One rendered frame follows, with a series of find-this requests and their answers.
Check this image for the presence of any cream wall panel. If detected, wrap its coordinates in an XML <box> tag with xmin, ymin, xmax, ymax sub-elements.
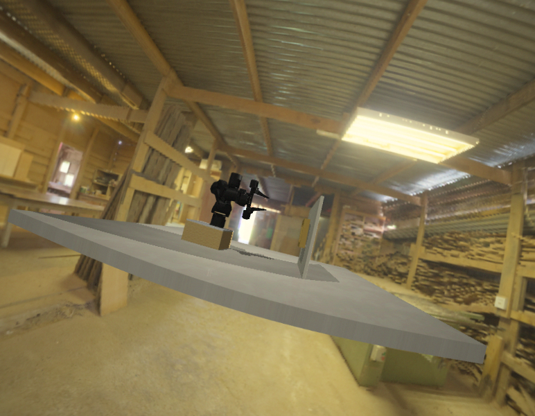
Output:
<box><xmin>297</xmin><ymin>196</ymin><xmax>324</xmax><ymax>279</ymax></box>

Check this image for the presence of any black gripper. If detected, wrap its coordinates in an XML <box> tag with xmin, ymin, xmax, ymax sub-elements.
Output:
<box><xmin>234</xmin><ymin>180</ymin><xmax>270</xmax><ymax>220</ymax></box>

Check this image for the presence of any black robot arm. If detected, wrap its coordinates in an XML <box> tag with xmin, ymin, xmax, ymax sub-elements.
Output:
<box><xmin>210</xmin><ymin>173</ymin><xmax>248</xmax><ymax>228</ymax></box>

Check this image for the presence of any wooden picture frame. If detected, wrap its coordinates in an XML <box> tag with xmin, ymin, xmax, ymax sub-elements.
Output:
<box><xmin>298</xmin><ymin>218</ymin><xmax>310</xmax><ymax>248</ymax></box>

